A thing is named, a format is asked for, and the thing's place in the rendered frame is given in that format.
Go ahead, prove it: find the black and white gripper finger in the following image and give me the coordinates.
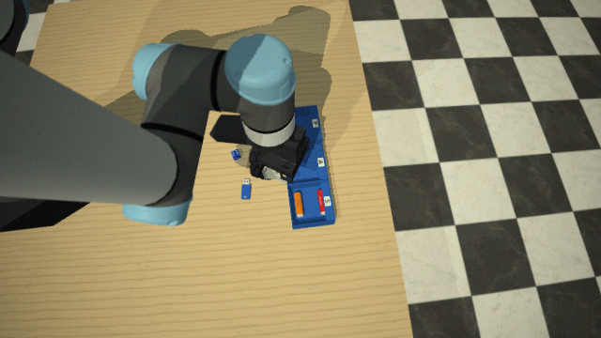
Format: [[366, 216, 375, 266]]
[[249, 161, 287, 183]]

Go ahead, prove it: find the orange battery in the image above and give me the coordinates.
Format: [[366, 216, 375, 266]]
[[294, 192, 303, 218]]

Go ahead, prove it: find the blue bin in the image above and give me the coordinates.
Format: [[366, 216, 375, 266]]
[[287, 105, 335, 228]]

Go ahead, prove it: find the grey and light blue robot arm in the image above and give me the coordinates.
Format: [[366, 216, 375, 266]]
[[0, 0, 296, 226]]

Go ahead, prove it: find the blue usb stick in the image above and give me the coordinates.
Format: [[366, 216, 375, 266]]
[[241, 179, 251, 199]]

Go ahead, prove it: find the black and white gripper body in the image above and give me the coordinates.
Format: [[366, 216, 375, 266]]
[[249, 125, 309, 184]]

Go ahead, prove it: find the red aa battery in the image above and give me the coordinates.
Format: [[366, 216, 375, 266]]
[[317, 190, 325, 215]]

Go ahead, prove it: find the blue die with white pips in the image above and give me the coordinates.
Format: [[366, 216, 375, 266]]
[[231, 149, 240, 161]]

